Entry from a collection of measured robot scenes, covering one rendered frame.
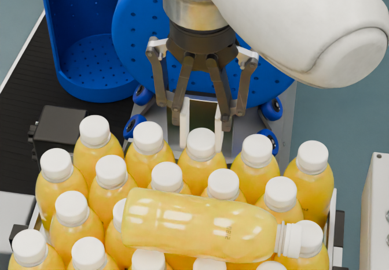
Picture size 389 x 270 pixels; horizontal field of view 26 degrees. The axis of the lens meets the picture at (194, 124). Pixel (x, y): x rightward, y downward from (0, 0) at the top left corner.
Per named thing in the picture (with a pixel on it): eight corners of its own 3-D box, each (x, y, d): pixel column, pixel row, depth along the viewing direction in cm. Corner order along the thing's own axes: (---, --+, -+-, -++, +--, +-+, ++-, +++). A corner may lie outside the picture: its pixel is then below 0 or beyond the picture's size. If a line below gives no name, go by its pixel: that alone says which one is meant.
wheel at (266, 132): (265, 121, 127) (254, 125, 128) (263, 144, 124) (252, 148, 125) (282, 138, 129) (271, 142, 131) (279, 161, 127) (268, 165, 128)
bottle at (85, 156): (116, 238, 124) (106, 161, 110) (74, 221, 126) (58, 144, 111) (138, 202, 128) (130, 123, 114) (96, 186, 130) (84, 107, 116)
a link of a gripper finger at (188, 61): (197, 58, 96) (184, 54, 96) (178, 117, 105) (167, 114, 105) (202, 34, 99) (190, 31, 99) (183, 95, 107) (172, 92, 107)
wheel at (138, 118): (150, 113, 130) (140, 107, 129) (145, 136, 127) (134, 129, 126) (134, 126, 133) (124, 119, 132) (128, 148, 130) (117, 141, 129)
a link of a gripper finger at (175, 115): (180, 100, 104) (157, 97, 104) (180, 126, 108) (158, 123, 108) (183, 91, 105) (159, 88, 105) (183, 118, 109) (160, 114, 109)
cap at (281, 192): (281, 179, 108) (282, 170, 107) (301, 198, 106) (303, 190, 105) (258, 195, 106) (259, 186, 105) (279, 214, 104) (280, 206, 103)
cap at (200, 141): (214, 160, 110) (214, 151, 109) (184, 157, 110) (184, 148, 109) (217, 137, 112) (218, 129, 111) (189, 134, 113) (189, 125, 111)
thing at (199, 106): (233, 145, 132) (236, 92, 122) (231, 158, 130) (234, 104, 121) (170, 138, 133) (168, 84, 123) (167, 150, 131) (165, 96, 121)
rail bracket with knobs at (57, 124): (106, 152, 134) (101, 110, 127) (96, 188, 130) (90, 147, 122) (46, 145, 135) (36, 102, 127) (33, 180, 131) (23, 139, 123)
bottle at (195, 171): (223, 247, 123) (224, 170, 109) (175, 241, 124) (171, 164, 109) (228, 207, 127) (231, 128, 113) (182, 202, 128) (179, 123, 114)
